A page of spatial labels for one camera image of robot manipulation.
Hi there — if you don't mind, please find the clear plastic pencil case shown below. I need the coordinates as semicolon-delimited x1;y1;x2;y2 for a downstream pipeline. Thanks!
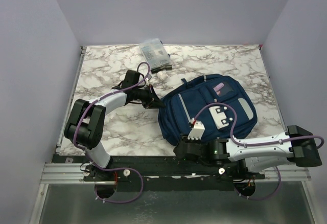
138;38;172;74

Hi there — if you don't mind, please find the navy blue student backpack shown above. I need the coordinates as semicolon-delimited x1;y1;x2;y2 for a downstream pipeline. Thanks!
158;74;258;146

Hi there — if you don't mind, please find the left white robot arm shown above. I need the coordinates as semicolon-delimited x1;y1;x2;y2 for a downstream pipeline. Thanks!
64;70;165;181

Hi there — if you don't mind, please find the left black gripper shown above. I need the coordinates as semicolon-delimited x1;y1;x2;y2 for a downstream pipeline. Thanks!
133;83;166;109

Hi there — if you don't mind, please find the black metal base rail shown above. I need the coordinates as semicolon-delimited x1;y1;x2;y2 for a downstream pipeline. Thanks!
51;154;282;193

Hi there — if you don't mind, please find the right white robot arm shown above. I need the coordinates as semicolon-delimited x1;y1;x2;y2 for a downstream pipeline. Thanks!
173;125;322;179

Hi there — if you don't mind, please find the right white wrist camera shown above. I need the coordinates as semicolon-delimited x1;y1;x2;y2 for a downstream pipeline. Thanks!
188;121;205;140

